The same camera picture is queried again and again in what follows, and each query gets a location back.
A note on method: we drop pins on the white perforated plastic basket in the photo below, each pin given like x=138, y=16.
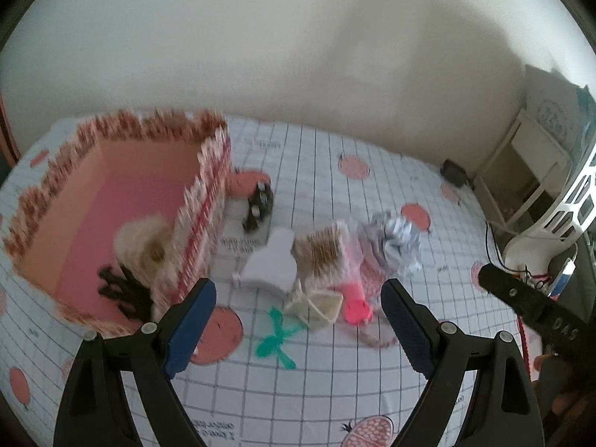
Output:
x=531, y=247

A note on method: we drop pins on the black power adapter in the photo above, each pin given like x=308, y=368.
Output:
x=454, y=172

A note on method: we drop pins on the black crown hair clip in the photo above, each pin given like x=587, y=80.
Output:
x=130, y=293

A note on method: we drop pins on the clear pink-dotted plastic bag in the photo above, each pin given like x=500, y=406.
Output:
x=372, y=284

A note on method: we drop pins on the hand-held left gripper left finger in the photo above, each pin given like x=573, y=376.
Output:
x=193, y=321

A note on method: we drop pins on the white bottle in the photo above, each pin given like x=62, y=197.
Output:
x=272, y=265

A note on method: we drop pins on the green dragonfly hair clip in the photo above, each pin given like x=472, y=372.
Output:
x=274, y=335

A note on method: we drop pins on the grid strawberry tablecloth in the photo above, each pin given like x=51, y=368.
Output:
x=326, y=186

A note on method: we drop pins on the pink hair clip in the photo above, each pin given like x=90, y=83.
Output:
x=356, y=312

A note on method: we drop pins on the black toy car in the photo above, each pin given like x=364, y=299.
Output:
x=258, y=205

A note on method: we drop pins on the bag of cotton swabs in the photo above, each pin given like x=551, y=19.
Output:
x=321, y=249

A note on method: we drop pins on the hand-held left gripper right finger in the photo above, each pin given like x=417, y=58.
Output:
x=405, y=326

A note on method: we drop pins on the white furniture frame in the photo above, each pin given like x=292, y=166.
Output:
x=540, y=158

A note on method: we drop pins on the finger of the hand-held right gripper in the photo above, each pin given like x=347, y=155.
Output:
x=526, y=300

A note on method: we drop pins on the colourful small clutter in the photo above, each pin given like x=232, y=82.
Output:
x=563, y=277

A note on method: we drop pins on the pink floral storage box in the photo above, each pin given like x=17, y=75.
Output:
x=139, y=181

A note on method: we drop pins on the paper ball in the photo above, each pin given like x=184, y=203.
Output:
x=391, y=237

